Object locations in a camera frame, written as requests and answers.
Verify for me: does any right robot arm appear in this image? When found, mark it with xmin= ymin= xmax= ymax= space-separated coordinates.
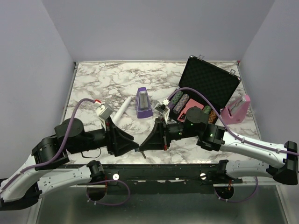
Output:
xmin=133 ymin=107 xmax=299 ymax=185

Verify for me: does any black poker chip case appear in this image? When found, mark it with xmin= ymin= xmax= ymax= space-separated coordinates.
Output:
xmin=178 ymin=56 xmax=241 ymax=113

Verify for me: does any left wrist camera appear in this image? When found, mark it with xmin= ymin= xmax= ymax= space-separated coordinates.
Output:
xmin=94 ymin=99 xmax=114 ymax=130

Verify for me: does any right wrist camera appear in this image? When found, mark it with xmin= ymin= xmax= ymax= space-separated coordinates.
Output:
xmin=155 ymin=99 xmax=170 ymax=123

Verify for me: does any white microphone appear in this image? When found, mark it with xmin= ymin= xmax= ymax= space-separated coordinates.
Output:
xmin=112 ymin=97 xmax=132 ymax=124

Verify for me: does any pink playing card deck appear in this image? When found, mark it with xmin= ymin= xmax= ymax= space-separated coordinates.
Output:
xmin=177 ymin=99 xmax=204 ymax=122

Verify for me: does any pink metronome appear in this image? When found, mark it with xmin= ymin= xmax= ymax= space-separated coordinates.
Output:
xmin=221 ymin=95 xmax=250 ymax=125

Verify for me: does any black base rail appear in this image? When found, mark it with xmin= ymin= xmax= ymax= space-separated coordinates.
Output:
xmin=58 ymin=163 xmax=243 ymax=194

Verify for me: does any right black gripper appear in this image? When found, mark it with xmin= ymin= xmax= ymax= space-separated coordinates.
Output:
xmin=140 ymin=117 xmax=199 ymax=151

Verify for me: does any purple metronome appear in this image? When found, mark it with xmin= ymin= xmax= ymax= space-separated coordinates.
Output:
xmin=135 ymin=87 xmax=153 ymax=119

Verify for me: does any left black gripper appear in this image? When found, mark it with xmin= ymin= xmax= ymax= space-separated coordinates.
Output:
xmin=70 ymin=116 xmax=141 ymax=157

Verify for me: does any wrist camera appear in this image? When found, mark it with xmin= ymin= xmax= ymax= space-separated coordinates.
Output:
xmin=94 ymin=99 xmax=114 ymax=130
xmin=155 ymin=99 xmax=170 ymax=123

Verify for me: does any purple green chip stack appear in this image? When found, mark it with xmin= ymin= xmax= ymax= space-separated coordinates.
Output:
xmin=168 ymin=91 xmax=183 ymax=110

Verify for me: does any orange brown chip stack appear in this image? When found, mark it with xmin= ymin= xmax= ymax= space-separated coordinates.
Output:
xmin=208 ymin=110 xmax=218 ymax=124

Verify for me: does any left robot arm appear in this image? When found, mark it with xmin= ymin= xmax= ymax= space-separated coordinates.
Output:
xmin=0 ymin=119 xmax=139 ymax=210

